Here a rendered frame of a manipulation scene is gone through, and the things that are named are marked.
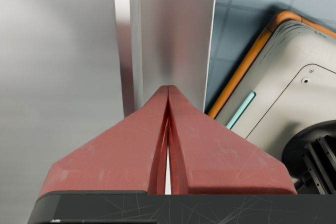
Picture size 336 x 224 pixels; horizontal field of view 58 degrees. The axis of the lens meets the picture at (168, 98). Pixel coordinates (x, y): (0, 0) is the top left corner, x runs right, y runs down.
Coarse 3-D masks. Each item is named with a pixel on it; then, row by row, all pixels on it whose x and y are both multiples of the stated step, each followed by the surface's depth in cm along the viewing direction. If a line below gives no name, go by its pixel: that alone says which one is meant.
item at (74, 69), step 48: (0, 0) 12; (48, 0) 12; (96, 0) 12; (0, 48) 13; (48, 48) 13; (96, 48) 13; (0, 96) 14; (48, 96) 14; (96, 96) 14; (0, 144) 16; (48, 144) 16; (0, 192) 18
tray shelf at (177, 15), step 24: (144, 0) 12; (168, 0) 12; (192, 0) 12; (144, 24) 12; (168, 24) 12; (192, 24) 12; (144, 48) 13; (168, 48) 13; (192, 48) 13; (144, 72) 14; (168, 72) 14; (192, 72) 14; (144, 96) 15; (192, 96) 14; (168, 168) 17; (168, 192) 19
